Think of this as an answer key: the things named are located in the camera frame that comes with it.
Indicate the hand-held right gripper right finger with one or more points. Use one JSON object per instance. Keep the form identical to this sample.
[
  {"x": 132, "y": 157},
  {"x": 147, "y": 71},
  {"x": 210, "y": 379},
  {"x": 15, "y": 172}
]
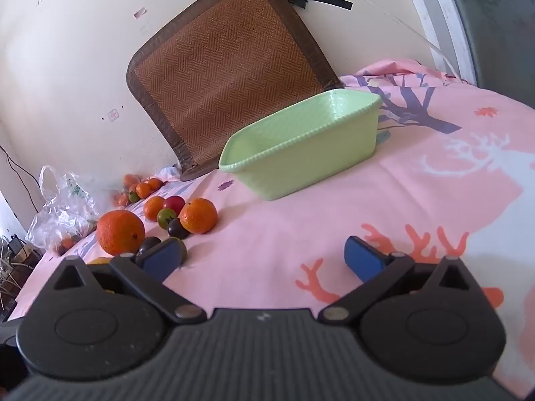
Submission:
[{"x": 361, "y": 261}]

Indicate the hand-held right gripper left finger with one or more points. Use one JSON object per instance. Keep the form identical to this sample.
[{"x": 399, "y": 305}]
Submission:
[{"x": 165, "y": 255}]

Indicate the dark purple plum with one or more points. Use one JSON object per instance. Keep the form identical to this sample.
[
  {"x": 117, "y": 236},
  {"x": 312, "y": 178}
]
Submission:
[
  {"x": 148, "y": 244},
  {"x": 177, "y": 229}
]

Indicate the large orange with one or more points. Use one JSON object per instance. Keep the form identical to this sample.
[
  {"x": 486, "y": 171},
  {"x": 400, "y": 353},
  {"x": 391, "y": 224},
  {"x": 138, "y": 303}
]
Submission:
[{"x": 120, "y": 232}]

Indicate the red apple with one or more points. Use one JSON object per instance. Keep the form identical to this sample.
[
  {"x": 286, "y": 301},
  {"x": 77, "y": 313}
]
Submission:
[{"x": 175, "y": 202}]

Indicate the light green plastic basket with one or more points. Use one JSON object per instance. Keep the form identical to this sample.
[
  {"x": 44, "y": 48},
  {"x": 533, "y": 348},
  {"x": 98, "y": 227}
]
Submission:
[{"x": 309, "y": 154}]

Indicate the small orange tangerine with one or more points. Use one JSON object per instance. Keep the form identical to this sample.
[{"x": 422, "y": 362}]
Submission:
[
  {"x": 143, "y": 190},
  {"x": 155, "y": 183},
  {"x": 152, "y": 206}
]

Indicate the tangerine with green stem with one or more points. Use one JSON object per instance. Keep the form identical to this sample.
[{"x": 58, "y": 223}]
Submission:
[{"x": 199, "y": 217}]

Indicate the small green tomato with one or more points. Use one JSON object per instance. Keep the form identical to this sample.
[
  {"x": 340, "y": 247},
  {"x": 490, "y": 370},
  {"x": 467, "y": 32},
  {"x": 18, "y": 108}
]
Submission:
[{"x": 133, "y": 196}]

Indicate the crumpled white plastic bag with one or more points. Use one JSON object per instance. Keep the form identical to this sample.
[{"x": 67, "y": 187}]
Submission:
[{"x": 169, "y": 172}]

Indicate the pink printed blanket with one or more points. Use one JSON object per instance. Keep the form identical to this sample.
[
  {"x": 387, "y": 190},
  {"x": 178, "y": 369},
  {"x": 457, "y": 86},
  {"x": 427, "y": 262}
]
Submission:
[{"x": 271, "y": 238}]

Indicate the clear plastic bag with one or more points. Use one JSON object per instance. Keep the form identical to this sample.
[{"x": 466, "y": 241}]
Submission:
[{"x": 62, "y": 213}]

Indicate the brown woven seat mat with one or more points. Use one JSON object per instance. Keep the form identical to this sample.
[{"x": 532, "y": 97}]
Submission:
[{"x": 225, "y": 75}]

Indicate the long black tape strip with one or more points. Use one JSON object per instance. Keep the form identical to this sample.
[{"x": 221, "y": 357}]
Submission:
[{"x": 334, "y": 1}]

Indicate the white square wall sticker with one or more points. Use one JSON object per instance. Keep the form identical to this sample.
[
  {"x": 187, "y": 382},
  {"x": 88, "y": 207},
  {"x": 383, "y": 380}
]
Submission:
[{"x": 113, "y": 115}]

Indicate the pink wall sticker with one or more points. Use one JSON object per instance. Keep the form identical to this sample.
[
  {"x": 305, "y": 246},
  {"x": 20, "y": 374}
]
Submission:
[{"x": 140, "y": 13}]

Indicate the white window frame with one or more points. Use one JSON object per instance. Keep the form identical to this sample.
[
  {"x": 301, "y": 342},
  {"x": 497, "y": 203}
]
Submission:
[{"x": 443, "y": 21}]

